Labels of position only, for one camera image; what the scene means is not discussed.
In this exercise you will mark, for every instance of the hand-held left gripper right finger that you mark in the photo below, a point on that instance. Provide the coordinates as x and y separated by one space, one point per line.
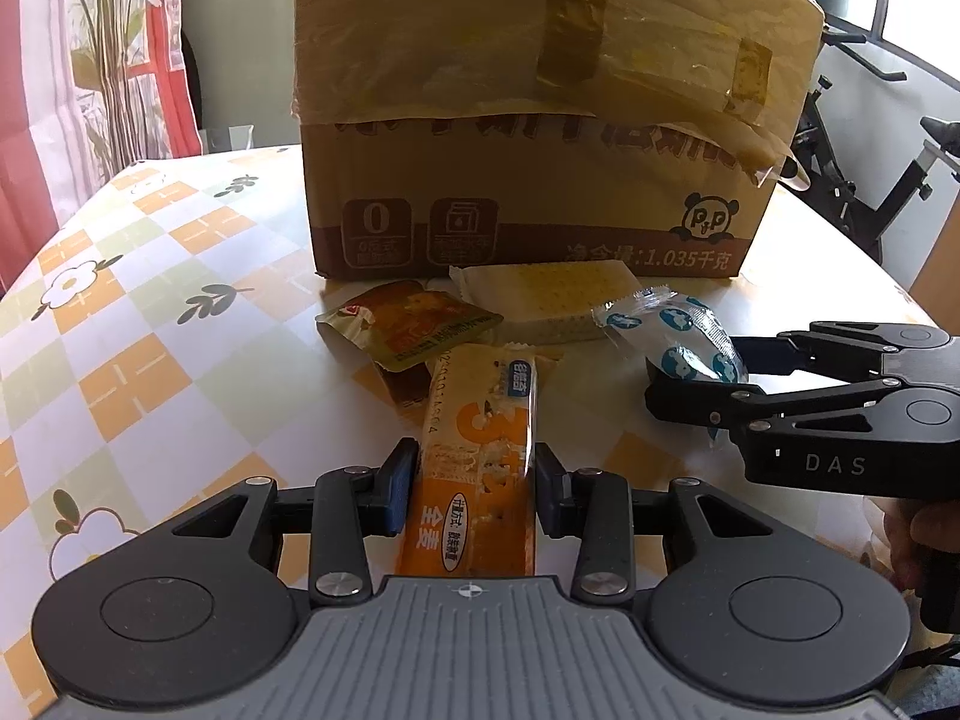
547 487

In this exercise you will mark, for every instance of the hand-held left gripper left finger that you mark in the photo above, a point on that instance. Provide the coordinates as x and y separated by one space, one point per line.
401 480

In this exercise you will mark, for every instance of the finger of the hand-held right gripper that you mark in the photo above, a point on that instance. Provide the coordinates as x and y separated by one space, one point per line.
825 349
690 401

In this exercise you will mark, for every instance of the blue white round packet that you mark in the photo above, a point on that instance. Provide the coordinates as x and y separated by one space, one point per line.
675 337

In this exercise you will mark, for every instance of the orange snack bar packet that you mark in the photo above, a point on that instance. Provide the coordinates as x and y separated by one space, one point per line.
465 420

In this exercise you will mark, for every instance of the plastic-wrapped cardboard box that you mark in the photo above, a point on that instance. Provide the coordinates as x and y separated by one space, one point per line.
487 90

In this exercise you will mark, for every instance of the person's right hand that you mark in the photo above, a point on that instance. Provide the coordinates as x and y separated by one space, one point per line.
904 540

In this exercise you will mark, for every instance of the brown snack packet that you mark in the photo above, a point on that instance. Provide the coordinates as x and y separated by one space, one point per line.
405 386

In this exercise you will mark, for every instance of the cream cracker packet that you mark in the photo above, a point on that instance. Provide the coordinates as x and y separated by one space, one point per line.
547 296

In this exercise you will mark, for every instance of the black exercise bike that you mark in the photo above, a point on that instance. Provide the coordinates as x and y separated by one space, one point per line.
832 165

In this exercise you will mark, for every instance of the checked floral tablecloth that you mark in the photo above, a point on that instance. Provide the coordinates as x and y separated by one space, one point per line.
187 360

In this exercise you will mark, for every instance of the red plant print curtain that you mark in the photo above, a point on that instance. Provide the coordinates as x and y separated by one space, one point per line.
75 52

